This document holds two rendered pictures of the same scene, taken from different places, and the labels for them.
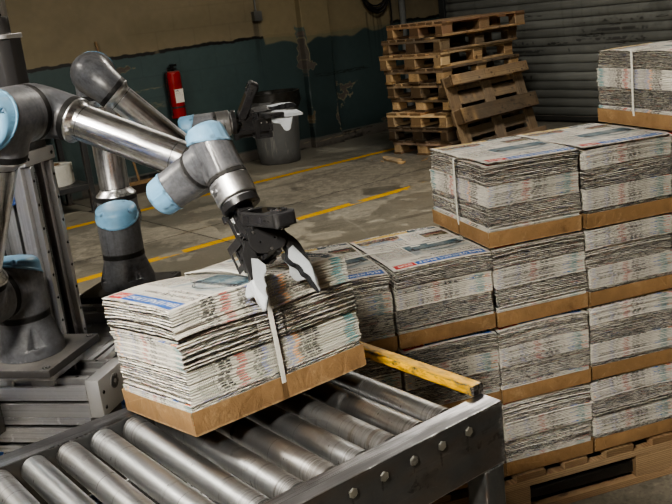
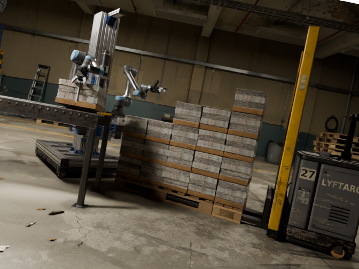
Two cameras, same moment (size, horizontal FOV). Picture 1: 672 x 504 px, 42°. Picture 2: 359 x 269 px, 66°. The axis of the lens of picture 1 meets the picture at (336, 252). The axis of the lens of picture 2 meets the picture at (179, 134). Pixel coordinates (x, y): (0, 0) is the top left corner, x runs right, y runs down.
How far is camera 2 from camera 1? 2.24 m
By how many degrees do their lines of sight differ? 37
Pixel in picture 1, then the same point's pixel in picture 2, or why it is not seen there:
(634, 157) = (218, 113)
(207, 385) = (61, 94)
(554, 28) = not seen: outside the picture
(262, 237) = (80, 73)
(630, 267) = (209, 144)
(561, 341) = (184, 156)
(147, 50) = not seen: hidden behind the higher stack
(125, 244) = (117, 103)
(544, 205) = (189, 117)
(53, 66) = not seen: hidden behind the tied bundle
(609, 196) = (208, 121)
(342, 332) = (92, 100)
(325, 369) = (85, 104)
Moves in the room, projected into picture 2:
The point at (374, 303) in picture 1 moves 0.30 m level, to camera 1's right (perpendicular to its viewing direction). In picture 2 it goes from (142, 125) to (163, 129)
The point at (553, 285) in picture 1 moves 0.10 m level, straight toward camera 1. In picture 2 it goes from (186, 140) to (179, 139)
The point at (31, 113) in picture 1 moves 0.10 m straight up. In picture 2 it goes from (81, 55) to (83, 46)
